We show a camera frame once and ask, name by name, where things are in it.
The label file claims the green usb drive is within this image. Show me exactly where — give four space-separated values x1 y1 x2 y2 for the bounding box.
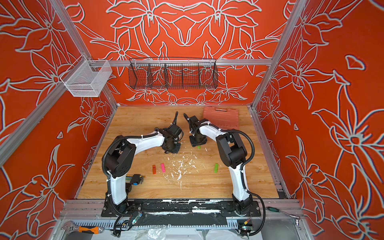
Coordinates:
214 163 219 173

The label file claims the black wire wall basket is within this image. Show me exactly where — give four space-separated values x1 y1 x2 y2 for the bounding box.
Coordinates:
128 58 219 90

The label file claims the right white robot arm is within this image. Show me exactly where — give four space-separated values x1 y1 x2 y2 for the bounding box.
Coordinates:
184 114 255 212

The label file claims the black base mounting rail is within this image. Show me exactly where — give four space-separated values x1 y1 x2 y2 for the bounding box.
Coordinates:
101 199 262 218

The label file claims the orange handled adjustable wrench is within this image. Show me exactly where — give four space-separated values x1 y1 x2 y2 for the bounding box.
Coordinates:
61 221 105 235

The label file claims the green handled screwdriver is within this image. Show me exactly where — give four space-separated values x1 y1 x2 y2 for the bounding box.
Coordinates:
266 207 301 220

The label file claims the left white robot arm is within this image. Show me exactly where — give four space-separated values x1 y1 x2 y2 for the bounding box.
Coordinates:
102 124 184 206

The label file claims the red plastic tool case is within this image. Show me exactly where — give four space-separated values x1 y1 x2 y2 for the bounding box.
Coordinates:
203 107 240 130

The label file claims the pink usb drive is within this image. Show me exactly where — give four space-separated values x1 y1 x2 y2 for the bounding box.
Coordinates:
161 163 166 173

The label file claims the black connector with coloured wires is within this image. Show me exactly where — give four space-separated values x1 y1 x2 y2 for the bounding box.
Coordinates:
126 174 144 186

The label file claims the white mesh wall basket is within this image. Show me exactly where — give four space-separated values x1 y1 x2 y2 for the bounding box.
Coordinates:
60 60 112 98

